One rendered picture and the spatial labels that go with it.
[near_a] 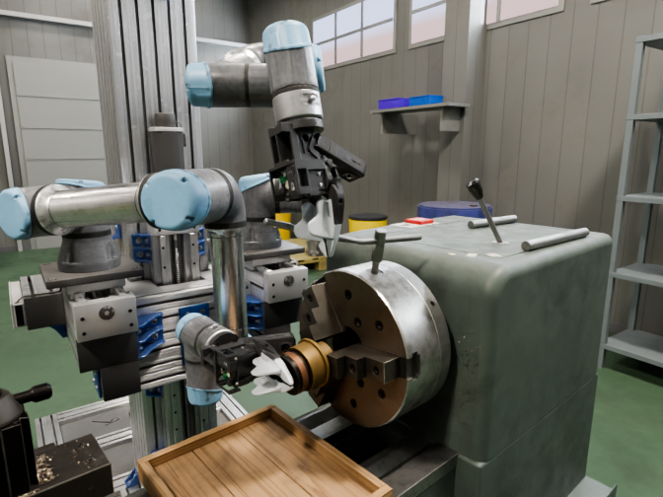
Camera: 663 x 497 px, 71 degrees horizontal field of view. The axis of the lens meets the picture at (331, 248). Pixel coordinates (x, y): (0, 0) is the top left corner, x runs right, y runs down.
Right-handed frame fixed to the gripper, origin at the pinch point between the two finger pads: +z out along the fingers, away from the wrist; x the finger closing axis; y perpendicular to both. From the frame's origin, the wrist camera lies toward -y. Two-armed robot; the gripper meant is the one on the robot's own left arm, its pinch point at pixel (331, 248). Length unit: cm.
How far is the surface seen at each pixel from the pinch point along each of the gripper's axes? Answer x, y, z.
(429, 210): -195, -281, -14
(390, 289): -1.9, -13.8, 9.3
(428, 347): 2.5, -16.6, 20.6
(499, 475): 1, -34, 52
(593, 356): 4, -80, 40
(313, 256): -406, -310, 13
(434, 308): 1.4, -21.4, 14.5
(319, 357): -9.3, -0.8, 18.9
